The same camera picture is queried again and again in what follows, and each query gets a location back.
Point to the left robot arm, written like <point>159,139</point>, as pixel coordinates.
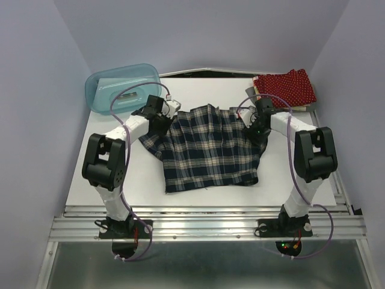
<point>106,162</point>

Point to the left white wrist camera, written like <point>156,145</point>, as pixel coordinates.
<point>170,108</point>

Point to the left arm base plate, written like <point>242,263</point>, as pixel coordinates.
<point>110,229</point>

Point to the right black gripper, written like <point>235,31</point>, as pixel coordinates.
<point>258,138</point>

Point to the navy plaid skirt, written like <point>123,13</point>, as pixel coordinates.
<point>205,147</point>

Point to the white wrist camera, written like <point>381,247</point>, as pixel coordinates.
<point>170,108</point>
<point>247,115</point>

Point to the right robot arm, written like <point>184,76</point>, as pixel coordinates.
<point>312,158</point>

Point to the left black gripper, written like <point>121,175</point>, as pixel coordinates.
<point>168,121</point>

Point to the red polka dot skirt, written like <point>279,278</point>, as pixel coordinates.
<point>293,87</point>

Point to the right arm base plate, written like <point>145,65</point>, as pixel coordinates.
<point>274,228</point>

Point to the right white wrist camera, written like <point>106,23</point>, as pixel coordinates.
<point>247,115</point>

